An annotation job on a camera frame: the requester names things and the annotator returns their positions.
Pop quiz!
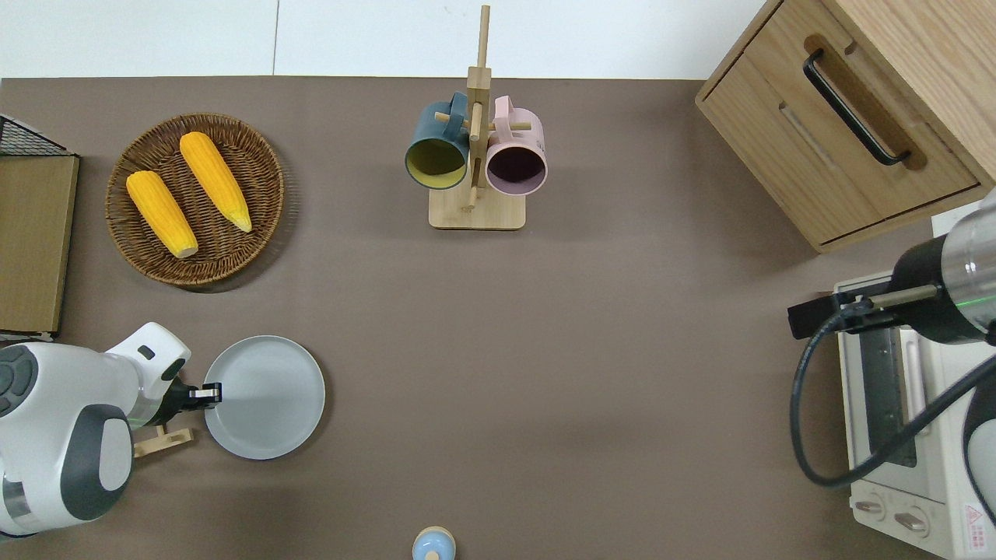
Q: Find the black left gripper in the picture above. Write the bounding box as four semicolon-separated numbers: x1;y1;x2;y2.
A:
158;376;223;427

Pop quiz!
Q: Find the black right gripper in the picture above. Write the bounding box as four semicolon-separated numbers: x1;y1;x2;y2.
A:
787;284;901;341

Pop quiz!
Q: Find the gray round plate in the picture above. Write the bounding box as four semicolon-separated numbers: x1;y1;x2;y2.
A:
203;335;326;460

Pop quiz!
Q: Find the wooden dish rack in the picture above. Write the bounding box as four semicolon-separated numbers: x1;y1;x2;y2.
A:
132;426;195;460

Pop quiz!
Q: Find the round wicker basket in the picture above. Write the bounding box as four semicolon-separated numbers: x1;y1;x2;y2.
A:
105;113;286;286

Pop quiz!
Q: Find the wooden drawer cabinet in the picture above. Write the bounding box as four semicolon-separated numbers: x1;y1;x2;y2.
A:
695;0;996;254

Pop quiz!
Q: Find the yellow corn cob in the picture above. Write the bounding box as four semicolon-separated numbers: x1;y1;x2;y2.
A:
180;131;254;233
126;170;199;259

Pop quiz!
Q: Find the brown table mat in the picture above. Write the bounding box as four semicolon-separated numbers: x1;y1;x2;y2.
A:
0;75;996;560

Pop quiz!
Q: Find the white toaster oven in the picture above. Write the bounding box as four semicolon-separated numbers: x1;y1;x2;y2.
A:
833;268;996;560

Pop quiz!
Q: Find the wooden shelf board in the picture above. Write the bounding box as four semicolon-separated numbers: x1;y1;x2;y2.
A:
0;154;80;337

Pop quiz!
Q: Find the pale blue dome wooden base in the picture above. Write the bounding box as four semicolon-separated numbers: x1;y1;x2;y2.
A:
412;527;457;560

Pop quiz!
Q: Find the wooden mug tree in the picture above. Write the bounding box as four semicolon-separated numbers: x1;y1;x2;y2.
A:
428;4;528;231

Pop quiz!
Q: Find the pink mug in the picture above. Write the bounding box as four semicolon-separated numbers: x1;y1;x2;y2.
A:
484;96;549;196

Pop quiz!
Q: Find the teal mug yellow inside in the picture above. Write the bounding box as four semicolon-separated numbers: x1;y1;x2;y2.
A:
404;92;472;191

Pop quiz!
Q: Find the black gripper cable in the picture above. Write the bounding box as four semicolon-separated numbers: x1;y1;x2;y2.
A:
790;307;996;488

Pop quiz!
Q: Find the white oven door handle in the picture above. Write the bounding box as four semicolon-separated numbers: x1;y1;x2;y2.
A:
903;331;929;436

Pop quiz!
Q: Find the black cabinet handle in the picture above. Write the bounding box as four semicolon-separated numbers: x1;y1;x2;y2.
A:
803;49;912;167

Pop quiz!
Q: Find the wire grid storage box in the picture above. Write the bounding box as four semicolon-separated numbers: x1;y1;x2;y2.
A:
0;113;81;343

